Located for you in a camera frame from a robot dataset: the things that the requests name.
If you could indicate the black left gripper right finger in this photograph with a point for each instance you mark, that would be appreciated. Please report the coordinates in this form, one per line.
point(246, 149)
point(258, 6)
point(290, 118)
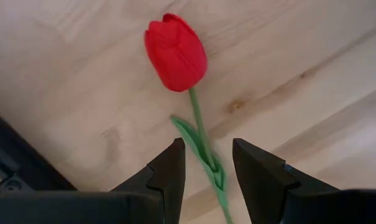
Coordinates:
point(259, 174)

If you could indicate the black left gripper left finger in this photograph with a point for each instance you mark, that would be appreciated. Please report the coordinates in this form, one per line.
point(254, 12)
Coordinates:
point(169, 174)

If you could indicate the red tulip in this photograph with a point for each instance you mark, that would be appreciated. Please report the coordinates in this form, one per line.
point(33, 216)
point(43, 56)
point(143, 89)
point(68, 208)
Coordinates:
point(175, 53)

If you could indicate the black table frame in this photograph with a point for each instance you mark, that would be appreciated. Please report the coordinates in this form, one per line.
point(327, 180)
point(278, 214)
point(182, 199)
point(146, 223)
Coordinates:
point(20, 161)

